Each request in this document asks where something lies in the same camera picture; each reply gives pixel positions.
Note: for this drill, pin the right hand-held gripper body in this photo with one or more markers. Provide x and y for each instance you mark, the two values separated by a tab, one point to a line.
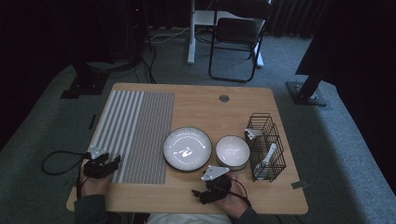
219	186

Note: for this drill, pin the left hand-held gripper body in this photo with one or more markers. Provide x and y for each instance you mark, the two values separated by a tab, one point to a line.
93	168

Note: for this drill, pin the white bowl with dark rim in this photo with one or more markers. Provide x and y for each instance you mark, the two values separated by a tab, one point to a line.
233	152

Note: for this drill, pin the white plate with dark rim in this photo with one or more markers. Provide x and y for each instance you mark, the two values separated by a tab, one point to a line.
186	149

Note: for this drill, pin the person's left hand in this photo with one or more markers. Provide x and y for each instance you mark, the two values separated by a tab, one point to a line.
95	186

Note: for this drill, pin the person's right hand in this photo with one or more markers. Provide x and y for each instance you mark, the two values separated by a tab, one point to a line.
235	203

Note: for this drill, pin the person's white clothing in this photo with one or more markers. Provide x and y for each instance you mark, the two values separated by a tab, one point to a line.
186	218

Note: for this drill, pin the grey tape piece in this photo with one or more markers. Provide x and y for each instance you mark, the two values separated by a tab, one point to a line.
70	184
299	185

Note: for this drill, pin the black strip on carpet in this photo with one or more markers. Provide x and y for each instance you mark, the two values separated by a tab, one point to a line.
92	122

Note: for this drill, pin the grey striped placemat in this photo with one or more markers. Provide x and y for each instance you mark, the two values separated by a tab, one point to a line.
146	133

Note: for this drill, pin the white ceramic spoon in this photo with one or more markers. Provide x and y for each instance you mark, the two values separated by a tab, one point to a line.
261	169

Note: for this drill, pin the black stand base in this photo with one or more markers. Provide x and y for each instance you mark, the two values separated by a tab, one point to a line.
88	85

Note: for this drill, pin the grey round table grommet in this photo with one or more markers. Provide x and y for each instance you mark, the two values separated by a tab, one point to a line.
223	98

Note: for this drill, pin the black stand with metal foot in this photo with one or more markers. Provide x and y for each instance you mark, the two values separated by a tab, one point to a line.
306	95

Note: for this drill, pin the black folding chair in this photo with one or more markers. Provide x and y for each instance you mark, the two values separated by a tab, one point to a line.
238	29

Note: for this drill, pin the dark pleated curtain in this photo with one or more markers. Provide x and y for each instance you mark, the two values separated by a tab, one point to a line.
292	18

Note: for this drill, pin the black cloth drape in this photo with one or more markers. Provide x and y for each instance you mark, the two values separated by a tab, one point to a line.
358	46

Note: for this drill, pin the white desk frame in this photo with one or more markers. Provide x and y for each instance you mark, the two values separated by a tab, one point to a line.
191	46

